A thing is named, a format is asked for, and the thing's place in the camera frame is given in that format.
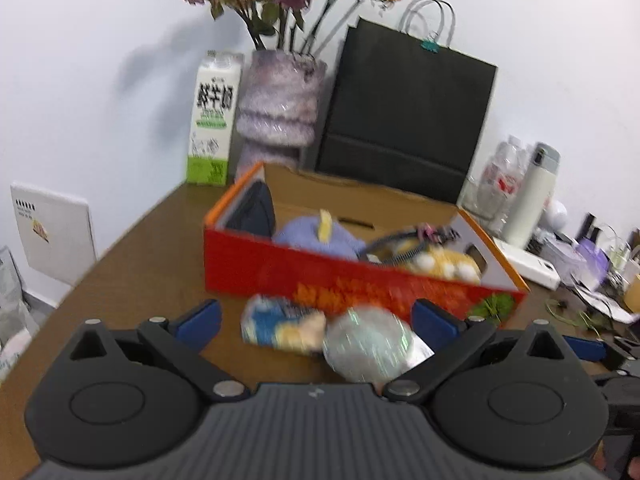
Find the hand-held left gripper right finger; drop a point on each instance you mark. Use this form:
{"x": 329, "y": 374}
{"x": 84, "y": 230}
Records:
{"x": 434, "y": 324}

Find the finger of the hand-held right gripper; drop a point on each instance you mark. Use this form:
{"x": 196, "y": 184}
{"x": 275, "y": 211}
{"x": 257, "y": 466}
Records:
{"x": 585, "y": 349}

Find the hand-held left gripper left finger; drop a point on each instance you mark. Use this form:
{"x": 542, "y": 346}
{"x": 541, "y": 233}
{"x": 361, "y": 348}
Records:
{"x": 200, "y": 322}

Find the yellow white plush toy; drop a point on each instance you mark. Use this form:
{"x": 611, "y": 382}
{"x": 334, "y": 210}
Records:
{"x": 445, "y": 265}

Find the iridescent round disc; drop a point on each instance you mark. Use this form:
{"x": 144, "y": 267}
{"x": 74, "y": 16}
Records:
{"x": 365, "y": 347}

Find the blue yellow snack packet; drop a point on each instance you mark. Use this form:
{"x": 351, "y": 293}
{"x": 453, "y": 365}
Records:
{"x": 275, "y": 325}

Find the black toothed hairband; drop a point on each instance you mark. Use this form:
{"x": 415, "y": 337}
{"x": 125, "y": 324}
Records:
{"x": 405, "y": 249}

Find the red cardboard box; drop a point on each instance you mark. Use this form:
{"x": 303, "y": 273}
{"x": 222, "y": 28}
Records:
{"x": 300, "y": 275}

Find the dark blue case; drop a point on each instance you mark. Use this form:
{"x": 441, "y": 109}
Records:
{"x": 255, "y": 210}

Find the purple fabric pouch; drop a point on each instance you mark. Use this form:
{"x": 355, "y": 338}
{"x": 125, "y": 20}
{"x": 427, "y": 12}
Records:
{"x": 310, "y": 237}

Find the wooden desktop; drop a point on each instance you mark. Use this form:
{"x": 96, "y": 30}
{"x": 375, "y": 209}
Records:
{"x": 150, "y": 260}

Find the white paper sheet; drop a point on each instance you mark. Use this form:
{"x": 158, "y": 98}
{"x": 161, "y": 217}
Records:
{"x": 607, "y": 305}

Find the green neckband earphones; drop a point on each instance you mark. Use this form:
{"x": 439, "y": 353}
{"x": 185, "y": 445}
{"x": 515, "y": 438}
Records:
{"x": 554, "y": 305}

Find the white printed tin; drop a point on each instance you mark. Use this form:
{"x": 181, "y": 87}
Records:
{"x": 562, "y": 260}

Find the white power strip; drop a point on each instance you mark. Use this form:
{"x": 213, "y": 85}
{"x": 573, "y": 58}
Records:
{"x": 530, "y": 265}

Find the small black object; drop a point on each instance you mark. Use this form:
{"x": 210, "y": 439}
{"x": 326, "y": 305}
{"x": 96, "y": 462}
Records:
{"x": 592, "y": 225}

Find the clear drinking glass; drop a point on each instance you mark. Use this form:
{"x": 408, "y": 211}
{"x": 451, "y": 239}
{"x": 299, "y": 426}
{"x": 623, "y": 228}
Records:
{"x": 480, "y": 200}

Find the white round speaker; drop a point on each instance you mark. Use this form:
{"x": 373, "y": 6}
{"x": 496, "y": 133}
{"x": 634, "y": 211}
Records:
{"x": 556, "y": 215}

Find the white thermos flask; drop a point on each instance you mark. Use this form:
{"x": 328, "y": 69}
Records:
{"x": 532, "y": 195}

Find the clear water bottle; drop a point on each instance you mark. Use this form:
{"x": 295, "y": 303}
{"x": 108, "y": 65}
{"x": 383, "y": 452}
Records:
{"x": 519, "y": 157}
{"x": 500, "y": 172}

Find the white panel box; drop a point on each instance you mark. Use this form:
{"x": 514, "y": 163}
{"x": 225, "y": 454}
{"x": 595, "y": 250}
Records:
{"x": 55, "y": 240}

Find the grey plastic bag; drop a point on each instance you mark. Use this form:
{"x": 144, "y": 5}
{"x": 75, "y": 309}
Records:
{"x": 12, "y": 300}

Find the white green milk carton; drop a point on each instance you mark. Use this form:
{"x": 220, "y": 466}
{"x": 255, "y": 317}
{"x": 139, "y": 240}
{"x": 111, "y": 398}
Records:
{"x": 212, "y": 120}

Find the black paper bag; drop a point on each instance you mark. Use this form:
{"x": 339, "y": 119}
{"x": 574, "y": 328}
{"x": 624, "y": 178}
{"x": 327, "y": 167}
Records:
{"x": 405, "y": 110}

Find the purple glazed vase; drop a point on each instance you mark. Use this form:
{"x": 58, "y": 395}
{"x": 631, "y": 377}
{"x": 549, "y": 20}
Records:
{"x": 280, "y": 105}

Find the green binder clip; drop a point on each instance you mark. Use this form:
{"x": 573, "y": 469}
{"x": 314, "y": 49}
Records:
{"x": 430, "y": 45}

